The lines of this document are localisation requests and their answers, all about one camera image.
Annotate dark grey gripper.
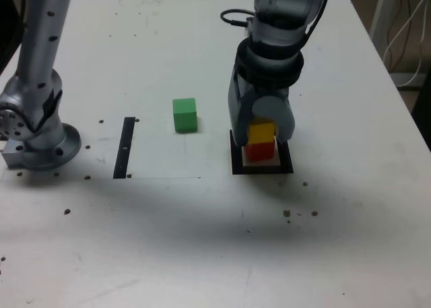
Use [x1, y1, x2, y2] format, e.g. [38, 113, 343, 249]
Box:
[227, 72, 298, 148]

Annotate yellow cube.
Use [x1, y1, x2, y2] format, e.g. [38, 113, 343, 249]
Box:
[248, 117, 275, 144]

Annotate red cube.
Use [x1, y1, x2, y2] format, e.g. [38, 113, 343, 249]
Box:
[244, 140, 275, 162]

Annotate green cube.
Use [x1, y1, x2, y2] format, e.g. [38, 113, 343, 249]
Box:
[172, 97, 198, 134]

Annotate black tape square outline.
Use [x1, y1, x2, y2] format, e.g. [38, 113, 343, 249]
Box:
[229, 129, 294, 176]

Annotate black tape strip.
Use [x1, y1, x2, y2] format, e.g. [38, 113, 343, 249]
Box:
[112, 117, 136, 180]

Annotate white furniture leg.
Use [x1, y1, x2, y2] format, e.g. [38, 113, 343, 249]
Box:
[369, 0, 389, 41]

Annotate white cable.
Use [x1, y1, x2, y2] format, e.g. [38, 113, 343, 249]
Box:
[396, 4, 428, 87]
[382, 0, 431, 69]

